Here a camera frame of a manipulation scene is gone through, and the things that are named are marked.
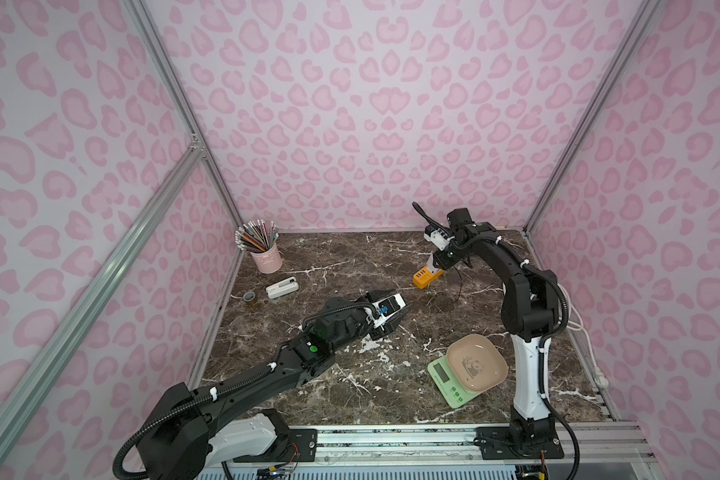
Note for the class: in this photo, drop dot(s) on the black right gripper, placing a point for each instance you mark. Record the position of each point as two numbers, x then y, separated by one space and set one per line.
447 258

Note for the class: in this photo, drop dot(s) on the orange power strip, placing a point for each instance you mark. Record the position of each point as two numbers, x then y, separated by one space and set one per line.
426 275

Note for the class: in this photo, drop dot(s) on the green electronic scale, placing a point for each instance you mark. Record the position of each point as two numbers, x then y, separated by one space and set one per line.
457 381

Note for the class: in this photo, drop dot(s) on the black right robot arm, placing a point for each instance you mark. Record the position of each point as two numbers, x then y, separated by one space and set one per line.
533 312

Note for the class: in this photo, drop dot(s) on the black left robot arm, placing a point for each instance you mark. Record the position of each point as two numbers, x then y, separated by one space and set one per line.
174 440

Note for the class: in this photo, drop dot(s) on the white rectangular remote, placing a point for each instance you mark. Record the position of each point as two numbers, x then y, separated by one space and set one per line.
282 288

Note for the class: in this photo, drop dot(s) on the pink pencil cup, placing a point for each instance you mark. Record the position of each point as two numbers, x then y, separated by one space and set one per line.
268 262

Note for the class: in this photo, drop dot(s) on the bundle of coloured pencils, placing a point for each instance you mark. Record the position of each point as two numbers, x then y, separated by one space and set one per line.
257 236

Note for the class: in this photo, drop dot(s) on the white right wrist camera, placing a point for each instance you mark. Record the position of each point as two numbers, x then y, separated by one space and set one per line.
438 237

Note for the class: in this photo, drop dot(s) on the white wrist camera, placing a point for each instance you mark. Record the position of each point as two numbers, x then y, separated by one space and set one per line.
389 311
438 237

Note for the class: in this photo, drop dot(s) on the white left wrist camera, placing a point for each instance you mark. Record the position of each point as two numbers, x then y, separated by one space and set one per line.
389 311

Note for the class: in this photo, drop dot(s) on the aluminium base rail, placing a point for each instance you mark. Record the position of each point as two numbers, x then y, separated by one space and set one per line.
589 450

